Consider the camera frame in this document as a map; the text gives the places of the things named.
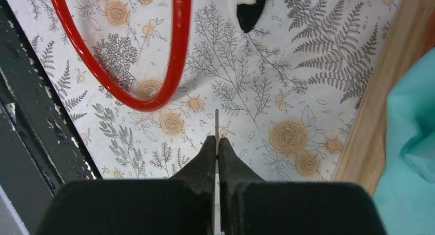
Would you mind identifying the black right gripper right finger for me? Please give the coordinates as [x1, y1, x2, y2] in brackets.
[218, 138, 386, 234]

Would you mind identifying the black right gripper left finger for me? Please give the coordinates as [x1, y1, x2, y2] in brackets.
[36, 135, 216, 234]

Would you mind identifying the red cable lock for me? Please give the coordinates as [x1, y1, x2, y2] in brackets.
[51, 0, 192, 112]

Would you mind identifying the floral table mat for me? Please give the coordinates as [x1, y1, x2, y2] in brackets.
[7, 0, 400, 181]

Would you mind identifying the teal t-shirt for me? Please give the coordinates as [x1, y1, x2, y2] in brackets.
[373, 50, 434, 234]

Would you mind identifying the black white striped garment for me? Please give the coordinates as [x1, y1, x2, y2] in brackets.
[227, 0, 266, 33]

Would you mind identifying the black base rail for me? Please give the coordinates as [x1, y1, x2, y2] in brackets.
[1, 0, 100, 234]

